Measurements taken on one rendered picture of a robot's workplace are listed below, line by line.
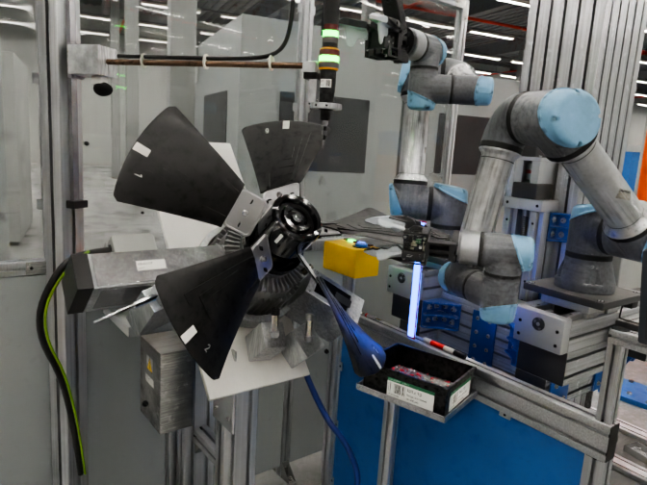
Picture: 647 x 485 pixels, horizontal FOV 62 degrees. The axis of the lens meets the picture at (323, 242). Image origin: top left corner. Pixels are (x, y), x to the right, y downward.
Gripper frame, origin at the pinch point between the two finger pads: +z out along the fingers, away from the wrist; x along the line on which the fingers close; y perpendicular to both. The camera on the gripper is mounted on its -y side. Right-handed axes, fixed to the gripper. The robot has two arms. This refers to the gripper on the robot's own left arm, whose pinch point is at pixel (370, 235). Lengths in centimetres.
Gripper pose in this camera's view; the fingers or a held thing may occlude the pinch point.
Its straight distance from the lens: 124.2
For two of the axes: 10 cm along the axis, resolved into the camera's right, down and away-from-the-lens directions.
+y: -2.8, 2.7, -9.2
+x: -0.2, 9.6, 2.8
